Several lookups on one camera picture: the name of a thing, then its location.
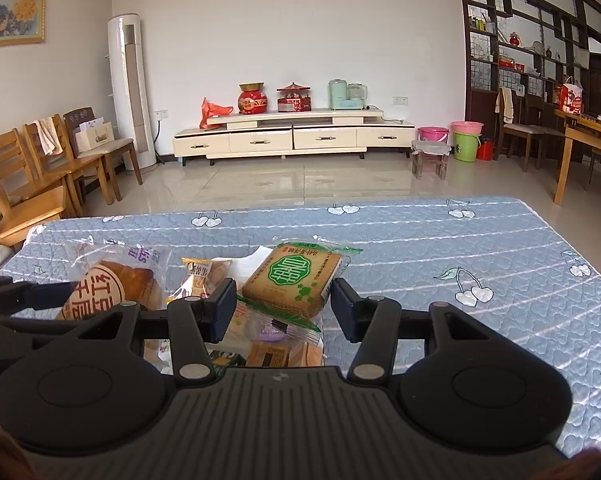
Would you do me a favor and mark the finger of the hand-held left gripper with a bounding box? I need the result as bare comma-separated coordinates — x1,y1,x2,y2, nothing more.
0,276,78,313

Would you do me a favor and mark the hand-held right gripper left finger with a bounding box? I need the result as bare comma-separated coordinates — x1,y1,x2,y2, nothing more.
75,277,237,387

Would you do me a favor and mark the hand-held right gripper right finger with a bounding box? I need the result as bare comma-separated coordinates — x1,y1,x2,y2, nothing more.
330,279,496,387

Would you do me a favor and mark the green white biscuit packet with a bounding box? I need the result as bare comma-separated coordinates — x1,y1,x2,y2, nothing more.
208,350,246,368

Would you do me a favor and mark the clear packet of orange cakes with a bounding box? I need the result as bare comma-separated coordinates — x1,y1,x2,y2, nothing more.
230,300,326,368

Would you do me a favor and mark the green label cake packet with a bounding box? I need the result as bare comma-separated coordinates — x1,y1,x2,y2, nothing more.
238,241,363,321

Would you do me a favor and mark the purple bread packet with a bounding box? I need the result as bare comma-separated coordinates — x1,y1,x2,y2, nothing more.
58,242,171,361

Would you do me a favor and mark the person's right forearm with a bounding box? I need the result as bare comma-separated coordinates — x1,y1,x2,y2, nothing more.
547,447,601,480

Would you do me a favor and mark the yellow edged bread packet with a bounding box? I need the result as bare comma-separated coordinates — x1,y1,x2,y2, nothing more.
180,257,234,306

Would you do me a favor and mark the light wooden chair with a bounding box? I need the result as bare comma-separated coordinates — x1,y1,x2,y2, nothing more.
23,115,124,206
0,127,84,216
0,160,64,248

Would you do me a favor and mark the blue quilted cherry blanket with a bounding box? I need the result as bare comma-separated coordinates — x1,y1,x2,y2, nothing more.
0,196,601,458

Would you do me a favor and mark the white towel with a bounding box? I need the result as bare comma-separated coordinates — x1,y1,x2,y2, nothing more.
34,117,64,157

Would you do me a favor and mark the dark wooden chair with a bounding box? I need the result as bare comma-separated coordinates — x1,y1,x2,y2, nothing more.
63,107,144,186

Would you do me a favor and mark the white paper gift bag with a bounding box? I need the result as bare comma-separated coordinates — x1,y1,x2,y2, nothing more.
75,117,115,153

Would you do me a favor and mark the small wooden stool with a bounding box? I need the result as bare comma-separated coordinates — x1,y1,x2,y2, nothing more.
411,141,451,181

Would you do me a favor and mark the cream TV cabinet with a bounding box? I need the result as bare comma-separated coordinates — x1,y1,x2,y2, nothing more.
173,107,417,161

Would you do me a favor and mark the red plastic bag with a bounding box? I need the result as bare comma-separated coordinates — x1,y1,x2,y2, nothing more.
199,97,234,131

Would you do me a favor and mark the green bucket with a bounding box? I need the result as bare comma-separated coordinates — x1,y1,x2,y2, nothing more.
453,131,481,163

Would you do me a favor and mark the red gold pot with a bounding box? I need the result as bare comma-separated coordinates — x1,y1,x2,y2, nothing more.
238,82,270,115

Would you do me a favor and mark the mint green kitchen appliance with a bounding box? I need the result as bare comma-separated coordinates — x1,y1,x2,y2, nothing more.
327,78,368,111

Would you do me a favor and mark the red pavilion gift box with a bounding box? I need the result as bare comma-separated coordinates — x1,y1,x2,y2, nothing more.
276,81,313,113

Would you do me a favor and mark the white floor air conditioner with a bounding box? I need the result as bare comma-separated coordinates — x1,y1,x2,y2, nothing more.
107,12,157,168

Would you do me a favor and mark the dark dining chair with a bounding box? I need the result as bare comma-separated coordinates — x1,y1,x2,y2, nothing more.
497,87,566,173

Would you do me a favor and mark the cream cloth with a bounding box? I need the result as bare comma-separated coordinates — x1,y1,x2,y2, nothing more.
496,87,515,125

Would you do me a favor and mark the wooden dining table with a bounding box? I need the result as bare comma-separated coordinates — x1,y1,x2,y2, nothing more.
553,110,601,206

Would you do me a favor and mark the red gift bag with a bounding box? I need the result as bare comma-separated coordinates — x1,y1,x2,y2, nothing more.
557,77,585,113

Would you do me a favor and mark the dark wooden display shelf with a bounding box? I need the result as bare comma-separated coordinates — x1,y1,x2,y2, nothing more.
456,0,601,161

